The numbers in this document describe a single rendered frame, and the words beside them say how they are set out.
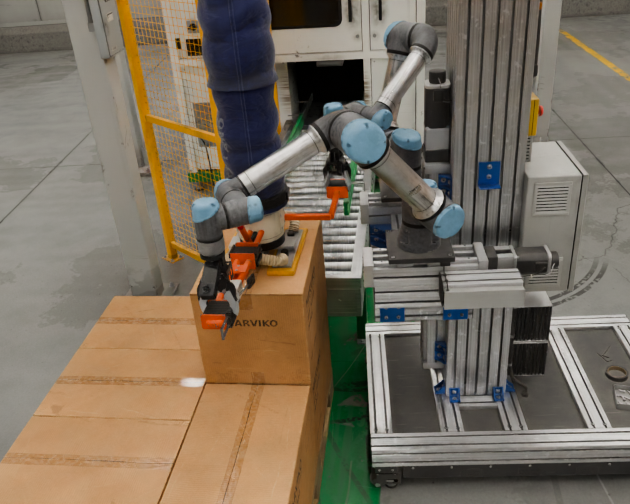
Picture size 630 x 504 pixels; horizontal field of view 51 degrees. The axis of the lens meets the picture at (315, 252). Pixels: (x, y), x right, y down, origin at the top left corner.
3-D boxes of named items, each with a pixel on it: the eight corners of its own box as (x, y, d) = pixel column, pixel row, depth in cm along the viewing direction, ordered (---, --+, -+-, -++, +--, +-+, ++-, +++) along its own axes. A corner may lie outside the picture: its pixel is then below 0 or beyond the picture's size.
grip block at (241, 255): (235, 256, 232) (233, 242, 230) (263, 256, 231) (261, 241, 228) (229, 269, 225) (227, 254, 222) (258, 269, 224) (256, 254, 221)
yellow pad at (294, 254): (283, 231, 268) (282, 220, 266) (308, 231, 267) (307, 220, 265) (267, 276, 239) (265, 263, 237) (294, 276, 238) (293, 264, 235)
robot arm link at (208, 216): (224, 203, 179) (193, 210, 176) (229, 239, 184) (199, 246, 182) (216, 192, 185) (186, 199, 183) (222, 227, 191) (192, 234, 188)
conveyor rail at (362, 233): (372, 140, 510) (371, 116, 501) (378, 140, 510) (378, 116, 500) (351, 312, 310) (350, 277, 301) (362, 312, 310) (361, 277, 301)
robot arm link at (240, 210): (251, 185, 192) (214, 194, 189) (263, 200, 183) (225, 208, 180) (254, 210, 196) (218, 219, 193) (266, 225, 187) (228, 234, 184)
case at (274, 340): (239, 296, 303) (227, 217, 284) (327, 296, 298) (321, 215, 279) (206, 383, 251) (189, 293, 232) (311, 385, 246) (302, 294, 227)
